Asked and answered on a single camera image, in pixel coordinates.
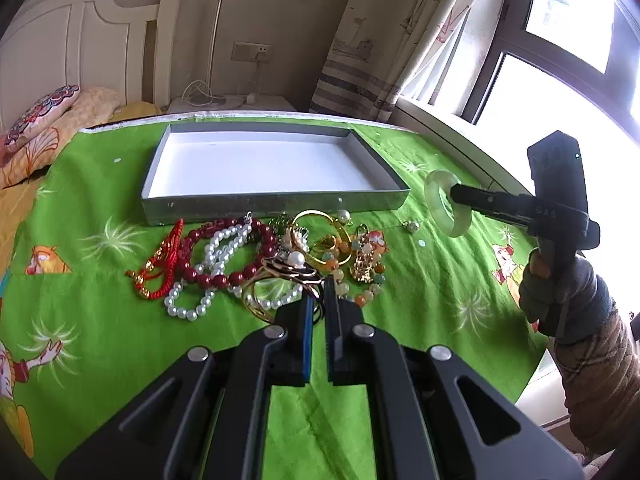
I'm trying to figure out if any thin floor lamp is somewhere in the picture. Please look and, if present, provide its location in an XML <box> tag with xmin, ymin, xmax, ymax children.
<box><xmin>204</xmin><ymin>0</ymin><xmax>224</xmax><ymax>105</ymax></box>

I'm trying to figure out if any green cartoon tablecloth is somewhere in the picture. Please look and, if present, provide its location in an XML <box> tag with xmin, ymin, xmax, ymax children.
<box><xmin>1</xmin><ymin>122</ymin><xmax>547</xmax><ymax>476</ymax></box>

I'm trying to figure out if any pearl earring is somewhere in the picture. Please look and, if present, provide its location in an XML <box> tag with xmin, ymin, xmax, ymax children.
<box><xmin>336</xmin><ymin>209</ymin><xmax>352</xmax><ymax>226</ymax></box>
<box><xmin>405</xmin><ymin>220</ymin><xmax>420</xmax><ymax>234</ymax></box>

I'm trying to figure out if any white bedside table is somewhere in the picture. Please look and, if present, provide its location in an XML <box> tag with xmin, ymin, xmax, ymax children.
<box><xmin>167</xmin><ymin>94</ymin><xmax>296</xmax><ymax>114</ymax></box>

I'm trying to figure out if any grey shallow tray box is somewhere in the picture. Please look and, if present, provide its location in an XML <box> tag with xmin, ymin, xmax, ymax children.
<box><xmin>141</xmin><ymin>120</ymin><xmax>410</xmax><ymax>226</ymax></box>

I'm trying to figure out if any striped printed curtain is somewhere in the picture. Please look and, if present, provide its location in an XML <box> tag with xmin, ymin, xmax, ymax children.
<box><xmin>309</xmin><ymin>0</ymin><xmax>476</xmax><ymax>122</ymax></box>

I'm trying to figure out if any red woven cord bracelet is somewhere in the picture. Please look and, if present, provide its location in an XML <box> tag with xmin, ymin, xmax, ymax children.
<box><xmin>124</xmin><ymin>218</ymin><xmax>186</xmax><ymax>302</ymax></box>

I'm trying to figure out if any yellow floral pillow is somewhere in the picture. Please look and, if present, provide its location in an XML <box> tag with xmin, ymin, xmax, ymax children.
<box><xmin>1</xmin><ymin>87</ymin><xmax>122</xmax><ymax>188</ymax></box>

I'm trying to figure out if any gold chain charm bracelet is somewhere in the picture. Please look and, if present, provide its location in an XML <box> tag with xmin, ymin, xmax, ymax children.
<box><xmin>348</xmin><ymin>224</ymin><xmax>388</xmax><ymax>284</ymax></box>

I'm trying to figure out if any green jade bangle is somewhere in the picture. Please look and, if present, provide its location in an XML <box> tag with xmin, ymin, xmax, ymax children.
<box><xmin>424</xmin><ymin>170</ymin><xmax>472</xmax><ymax>237</ymax></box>

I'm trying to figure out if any patterned round cushion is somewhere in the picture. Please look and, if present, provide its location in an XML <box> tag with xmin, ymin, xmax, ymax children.
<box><xmin>2</xmin><ymin>84</ymin><xmax>80</xmax><ymax>154</ymax></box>

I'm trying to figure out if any gold bangle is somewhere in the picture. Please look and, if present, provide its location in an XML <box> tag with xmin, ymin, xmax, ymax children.
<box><xmin>286</xmin><ymin>209</ymin><xmax>354</xmax><ymax>272</ymax></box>

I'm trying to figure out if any yellow bed sheet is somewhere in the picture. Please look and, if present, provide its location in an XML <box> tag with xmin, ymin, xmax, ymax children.
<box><xmin>1</xmin><ymin>102</ymin><xmax>160</xmax><ymax>276</ymax></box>

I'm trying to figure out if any dark framed window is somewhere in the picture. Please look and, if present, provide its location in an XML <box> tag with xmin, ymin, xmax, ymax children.
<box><xmin>462</xmin><ymin>0</ymin><xmax>639</xmax><ymax>139</ymax></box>

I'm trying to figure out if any wall power socket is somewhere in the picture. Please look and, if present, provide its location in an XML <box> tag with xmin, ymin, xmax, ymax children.
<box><xmin>231</xmin><ymin>41</ymin><xmax>273</xmax><ymax>63</ymax></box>

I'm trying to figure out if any multicolour stone bead bracelet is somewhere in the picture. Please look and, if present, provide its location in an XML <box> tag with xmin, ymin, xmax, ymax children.
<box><xmin>319</xmin><ymin>226</ymin><xmax>390</xmax><ymax>309</ymax></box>

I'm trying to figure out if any gold interlocked ring bracelet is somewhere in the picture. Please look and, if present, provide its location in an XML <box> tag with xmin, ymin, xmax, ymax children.
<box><xmin>240</xmin><ymin>253</ymin><xmax>327</xmax><ymax>325</ymax></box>

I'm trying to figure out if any right plaid sleeve forearm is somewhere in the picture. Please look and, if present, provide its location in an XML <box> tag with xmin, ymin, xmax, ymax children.
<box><xmin>553</xmin><ymin>311</ymin><xmax>639</xmax><ymax>454</ymax></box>

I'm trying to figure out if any grey gloved right hand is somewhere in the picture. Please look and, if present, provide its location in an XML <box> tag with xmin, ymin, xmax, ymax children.
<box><xmin>518</xmin><ymin>249</ymin><xmax>615</xmax><ymax>346</ymax></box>

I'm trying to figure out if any white bed headboard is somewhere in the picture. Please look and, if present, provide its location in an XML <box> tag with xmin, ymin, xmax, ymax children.
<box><xmin>1</xmin><ymin>0</ymin><xmax>180</xmax><ymax>130</ymax></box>

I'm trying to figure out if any dark red bead bracelet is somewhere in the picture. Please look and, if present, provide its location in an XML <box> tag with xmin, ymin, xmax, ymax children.
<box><xmin>177</xmin><ymin>216</ymin><xmax>279</xmax><ymax>290</ymax></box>

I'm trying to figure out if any white pearl necklace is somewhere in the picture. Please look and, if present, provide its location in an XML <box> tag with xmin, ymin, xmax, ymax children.
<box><xmin>164</xmin><ymin>214</ymin><xmax>305</xmax><ymax>322</ymax></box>

